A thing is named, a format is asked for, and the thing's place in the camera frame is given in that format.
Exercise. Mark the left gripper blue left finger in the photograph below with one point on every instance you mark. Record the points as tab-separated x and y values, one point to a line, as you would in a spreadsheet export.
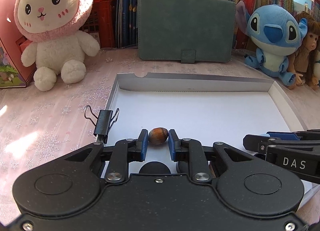
142	145

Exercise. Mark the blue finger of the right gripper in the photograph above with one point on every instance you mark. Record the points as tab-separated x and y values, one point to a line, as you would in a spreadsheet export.
286	136

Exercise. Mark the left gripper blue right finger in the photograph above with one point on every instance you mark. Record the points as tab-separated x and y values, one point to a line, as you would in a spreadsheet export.
174	144

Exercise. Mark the dark brown hazelnut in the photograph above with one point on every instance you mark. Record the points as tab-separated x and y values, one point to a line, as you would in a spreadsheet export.
158	136

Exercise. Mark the black round puck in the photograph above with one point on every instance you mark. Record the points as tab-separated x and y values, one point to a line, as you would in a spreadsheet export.
154	168
182	167

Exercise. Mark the small black binder clip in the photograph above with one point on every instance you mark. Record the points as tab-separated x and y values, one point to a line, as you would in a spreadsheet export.
104	122

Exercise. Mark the white shallow cardboard box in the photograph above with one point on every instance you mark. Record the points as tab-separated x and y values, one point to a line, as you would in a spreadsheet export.
202	107

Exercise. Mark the brown haired doll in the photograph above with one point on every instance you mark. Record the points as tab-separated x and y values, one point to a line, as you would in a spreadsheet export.
304	62

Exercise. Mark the blue Stitch plush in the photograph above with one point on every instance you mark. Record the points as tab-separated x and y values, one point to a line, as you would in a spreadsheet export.
276	33

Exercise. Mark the green suede case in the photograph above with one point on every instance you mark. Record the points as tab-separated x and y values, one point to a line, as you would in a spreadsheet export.
187	31

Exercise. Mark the red crate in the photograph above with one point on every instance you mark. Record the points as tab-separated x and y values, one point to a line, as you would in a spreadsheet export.
101	22

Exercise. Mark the pink triangular house box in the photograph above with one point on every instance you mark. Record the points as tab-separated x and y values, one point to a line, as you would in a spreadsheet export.
13	43

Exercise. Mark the pink bunny plush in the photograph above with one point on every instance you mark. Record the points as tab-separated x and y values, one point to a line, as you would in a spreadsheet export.
58	47

